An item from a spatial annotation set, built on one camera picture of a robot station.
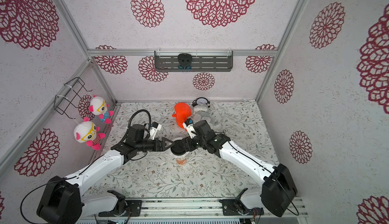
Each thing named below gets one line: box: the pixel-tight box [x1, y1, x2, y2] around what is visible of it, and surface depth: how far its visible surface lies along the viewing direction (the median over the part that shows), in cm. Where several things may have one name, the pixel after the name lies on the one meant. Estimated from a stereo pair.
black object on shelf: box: [177, 52, 193, 70], surface depth 92 cm
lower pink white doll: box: [73, 116, 106, 151], surface depth 82 cm
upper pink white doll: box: [88, 95, 115, 125], surface depth 97 cm
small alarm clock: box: [191, 97, 211, 108], surface depth 121 cm
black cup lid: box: [170, 139, 187, 156], surface depth 76 cm
